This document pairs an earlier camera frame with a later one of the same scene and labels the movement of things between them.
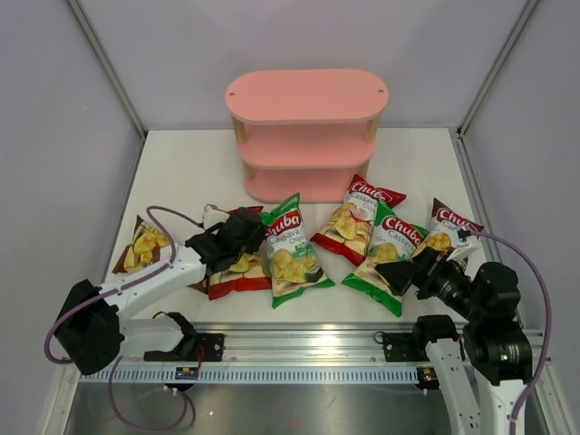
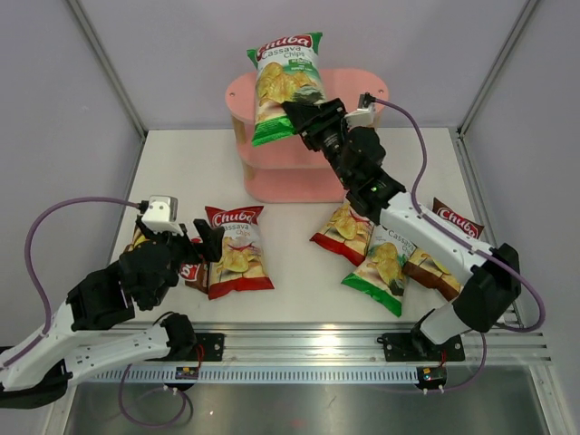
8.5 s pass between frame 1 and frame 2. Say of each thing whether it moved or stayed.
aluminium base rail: stayed
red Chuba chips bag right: stayed
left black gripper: moved
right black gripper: moved
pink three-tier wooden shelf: stayed
